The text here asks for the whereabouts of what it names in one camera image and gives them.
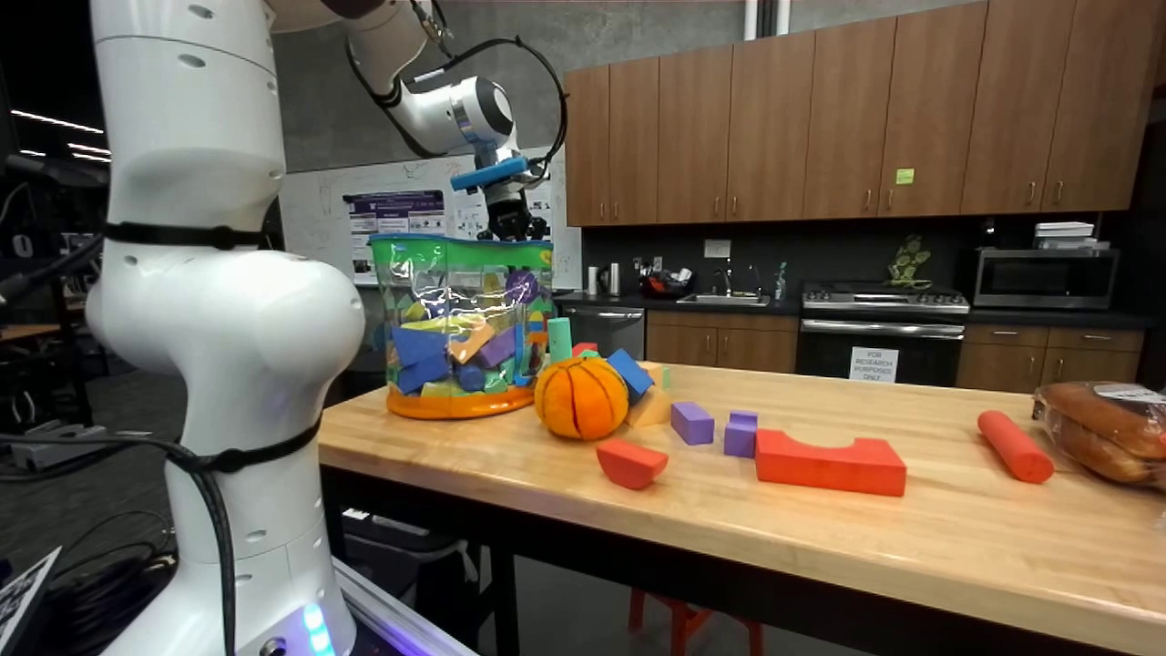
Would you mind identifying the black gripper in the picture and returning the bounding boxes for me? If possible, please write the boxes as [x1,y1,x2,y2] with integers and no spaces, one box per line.
[486,180,553,246]

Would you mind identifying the clear bag of foam blocks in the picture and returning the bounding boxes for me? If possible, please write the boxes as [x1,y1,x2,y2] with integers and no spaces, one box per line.
[369,234,558,422]

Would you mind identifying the robot base platform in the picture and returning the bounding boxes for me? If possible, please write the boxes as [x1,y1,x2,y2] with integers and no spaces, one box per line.
[326,559,479,656]

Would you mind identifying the large blue foam block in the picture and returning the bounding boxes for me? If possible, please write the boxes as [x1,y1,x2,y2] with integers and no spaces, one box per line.
[391,324,452,394]

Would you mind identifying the blue rectangular foam block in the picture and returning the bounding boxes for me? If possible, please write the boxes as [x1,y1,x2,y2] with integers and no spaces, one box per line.
[605,342,656,400]

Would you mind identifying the yellow foam block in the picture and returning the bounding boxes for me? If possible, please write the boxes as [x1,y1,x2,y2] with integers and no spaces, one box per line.
[622,382,674,430]

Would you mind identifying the red wedge foam block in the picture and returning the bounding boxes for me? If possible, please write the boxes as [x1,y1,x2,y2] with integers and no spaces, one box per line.
[595,433,671,492]

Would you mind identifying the small purple foam block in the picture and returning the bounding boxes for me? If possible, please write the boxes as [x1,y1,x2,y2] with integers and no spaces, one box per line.
[722,410,762,460]

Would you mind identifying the red arch foam block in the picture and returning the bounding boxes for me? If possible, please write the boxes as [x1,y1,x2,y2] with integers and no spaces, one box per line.
[750,422,911,497]

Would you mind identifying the green foam cylinder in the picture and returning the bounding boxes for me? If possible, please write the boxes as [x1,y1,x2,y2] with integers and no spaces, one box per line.
[544,313,577,366]

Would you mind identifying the purple headed poster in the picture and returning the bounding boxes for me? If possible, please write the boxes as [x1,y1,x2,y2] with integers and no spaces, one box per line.
[344,187,452,251]

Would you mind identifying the steel dishwasher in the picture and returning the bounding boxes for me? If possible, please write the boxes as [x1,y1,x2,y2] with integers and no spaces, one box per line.
[561,304,648,361]

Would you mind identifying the orange stitched ball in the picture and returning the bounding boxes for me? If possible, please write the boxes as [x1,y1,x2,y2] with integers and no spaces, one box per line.
[533,347,633,445]

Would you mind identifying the steel sink with faucet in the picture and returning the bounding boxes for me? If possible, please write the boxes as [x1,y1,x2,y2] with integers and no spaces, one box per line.
[674,258,778,310]

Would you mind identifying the wooden base cabinet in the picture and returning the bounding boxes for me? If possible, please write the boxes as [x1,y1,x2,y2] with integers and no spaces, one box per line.
[645,308,803,373]
[957,321,1149,394]

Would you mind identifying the purple foam cube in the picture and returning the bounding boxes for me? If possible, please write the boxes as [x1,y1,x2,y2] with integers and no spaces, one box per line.
[668,398,718,447]

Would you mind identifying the steel kitchen range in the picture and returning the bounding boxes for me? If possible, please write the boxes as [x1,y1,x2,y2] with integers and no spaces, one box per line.
[795,283,972,387]

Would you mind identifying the white oven towel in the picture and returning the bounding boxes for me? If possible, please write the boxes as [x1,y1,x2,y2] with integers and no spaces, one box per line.
[847,342,904,382]

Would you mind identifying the green potted plant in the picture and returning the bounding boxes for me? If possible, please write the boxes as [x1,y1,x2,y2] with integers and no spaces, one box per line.
[887,234,938,291]

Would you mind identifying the red stool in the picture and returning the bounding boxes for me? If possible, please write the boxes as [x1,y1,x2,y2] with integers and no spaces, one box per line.
[628,582,770,656]

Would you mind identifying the grey box device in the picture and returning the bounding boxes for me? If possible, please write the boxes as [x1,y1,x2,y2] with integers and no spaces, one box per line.
[6,420,158,473]

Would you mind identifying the steel microwave oven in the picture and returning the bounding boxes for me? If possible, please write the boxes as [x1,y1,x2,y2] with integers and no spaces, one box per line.
[968,242,1122,310]

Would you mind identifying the red foam cylinder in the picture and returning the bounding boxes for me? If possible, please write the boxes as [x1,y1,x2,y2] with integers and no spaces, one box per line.
[972,405,1056,485]

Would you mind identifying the stack of white plates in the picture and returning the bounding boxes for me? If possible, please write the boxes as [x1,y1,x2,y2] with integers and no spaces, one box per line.
[1033,217,1099,251]

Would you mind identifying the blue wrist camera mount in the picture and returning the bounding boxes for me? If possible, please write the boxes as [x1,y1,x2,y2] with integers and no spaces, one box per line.
[447,152,535,197]

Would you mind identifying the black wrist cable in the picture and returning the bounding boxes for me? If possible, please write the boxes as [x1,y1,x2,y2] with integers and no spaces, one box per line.
[429,32,572,168]

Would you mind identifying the white wall board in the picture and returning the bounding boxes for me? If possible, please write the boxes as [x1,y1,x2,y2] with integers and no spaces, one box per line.
[281,150,584,291]

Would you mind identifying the wooden wall cabinets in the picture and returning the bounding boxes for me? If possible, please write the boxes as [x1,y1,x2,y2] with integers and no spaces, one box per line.
[561,0,1166,229]

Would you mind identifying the black table frame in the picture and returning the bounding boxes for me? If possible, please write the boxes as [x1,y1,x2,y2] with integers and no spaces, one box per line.
[318,460,1133,656]

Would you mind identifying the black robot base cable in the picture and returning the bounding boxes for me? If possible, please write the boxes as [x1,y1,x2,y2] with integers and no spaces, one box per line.
[0,416,326,656]

